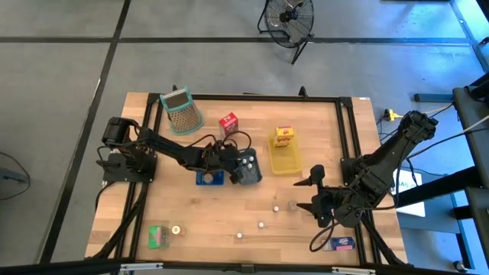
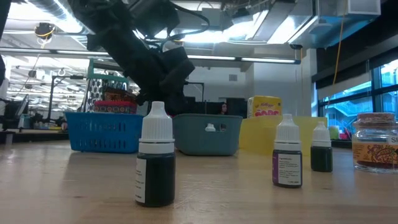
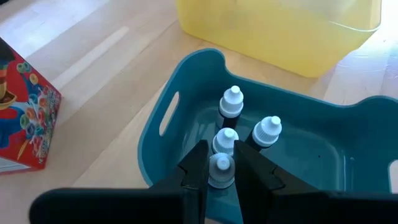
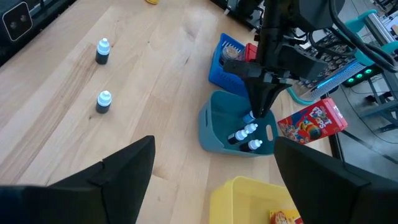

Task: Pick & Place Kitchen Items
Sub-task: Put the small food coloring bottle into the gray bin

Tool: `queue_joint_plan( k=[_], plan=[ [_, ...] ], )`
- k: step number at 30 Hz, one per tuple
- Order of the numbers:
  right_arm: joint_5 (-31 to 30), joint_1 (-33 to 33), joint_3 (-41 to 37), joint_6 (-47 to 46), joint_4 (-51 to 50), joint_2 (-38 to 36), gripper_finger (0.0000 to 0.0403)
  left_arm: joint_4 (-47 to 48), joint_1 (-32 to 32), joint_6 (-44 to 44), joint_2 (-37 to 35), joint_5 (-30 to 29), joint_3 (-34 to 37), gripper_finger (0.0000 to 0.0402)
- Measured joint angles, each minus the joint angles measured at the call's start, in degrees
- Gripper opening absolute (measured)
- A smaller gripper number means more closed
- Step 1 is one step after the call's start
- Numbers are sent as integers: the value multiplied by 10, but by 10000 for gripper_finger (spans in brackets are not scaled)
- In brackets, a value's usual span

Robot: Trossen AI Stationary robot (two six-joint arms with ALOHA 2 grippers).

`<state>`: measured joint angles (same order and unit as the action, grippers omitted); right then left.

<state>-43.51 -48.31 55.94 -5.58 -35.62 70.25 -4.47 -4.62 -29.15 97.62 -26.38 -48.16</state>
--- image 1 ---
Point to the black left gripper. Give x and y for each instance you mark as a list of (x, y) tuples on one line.
[(229, 160)]

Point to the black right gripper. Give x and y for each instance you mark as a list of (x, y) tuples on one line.
[(340, 208)]

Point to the yellow Corn Pops box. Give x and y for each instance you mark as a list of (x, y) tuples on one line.
[(283, 136)]

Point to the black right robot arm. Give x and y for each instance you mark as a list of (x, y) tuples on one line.
[(386, 160)]

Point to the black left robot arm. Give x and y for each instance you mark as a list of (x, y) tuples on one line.
[(172, 149)]

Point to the glass jar cork lid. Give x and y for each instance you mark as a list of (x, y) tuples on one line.
[(293, 205)]

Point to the blue plastic basket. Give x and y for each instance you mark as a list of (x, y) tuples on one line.
[(219, 178)]

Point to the grey plastic bin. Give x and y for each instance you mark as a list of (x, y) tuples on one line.
[(255, 175)]

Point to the red Froot Loops box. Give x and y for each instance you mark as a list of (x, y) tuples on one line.
[(228, 123)]

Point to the yellow translucent plastic bin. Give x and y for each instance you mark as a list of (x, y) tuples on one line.
[(286, 164)]

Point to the blue rectangular food box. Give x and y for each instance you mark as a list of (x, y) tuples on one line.
[(342, 243)]

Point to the black dropper bottle white label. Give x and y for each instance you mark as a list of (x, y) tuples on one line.
[(239, 234)]

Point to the spice bottle pale yellow lid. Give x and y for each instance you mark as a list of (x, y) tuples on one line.
[(176, 230)]

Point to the white paper sign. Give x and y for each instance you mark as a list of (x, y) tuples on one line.
[(410, 202)]

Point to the green Apple Jacks box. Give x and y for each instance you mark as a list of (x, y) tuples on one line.
[(158, 237)]

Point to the yellow power plug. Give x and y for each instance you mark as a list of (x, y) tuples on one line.
[(389, 114)]

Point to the black steel beam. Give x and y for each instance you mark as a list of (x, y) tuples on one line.
[(439, 187)]

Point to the black floor fan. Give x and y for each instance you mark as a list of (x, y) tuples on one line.
[(288, 17)]

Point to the blue steel bar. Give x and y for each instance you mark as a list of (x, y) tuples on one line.
[(431, 98)]

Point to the blue steel leg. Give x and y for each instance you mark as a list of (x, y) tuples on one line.
[(464, 229)]

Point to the black castor wheel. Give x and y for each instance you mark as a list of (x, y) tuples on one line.
[(460, 266)]

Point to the dark grey side table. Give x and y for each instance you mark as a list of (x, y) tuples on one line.
[(475, 114)]

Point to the black aluminium crossbar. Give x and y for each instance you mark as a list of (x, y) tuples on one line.
[(57, 267)]

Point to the grey office chair base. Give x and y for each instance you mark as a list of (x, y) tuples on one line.
[(11, 177)]

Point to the silver aluminium bracket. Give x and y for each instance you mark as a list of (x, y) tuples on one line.
[(141, 266), (353, 270)]

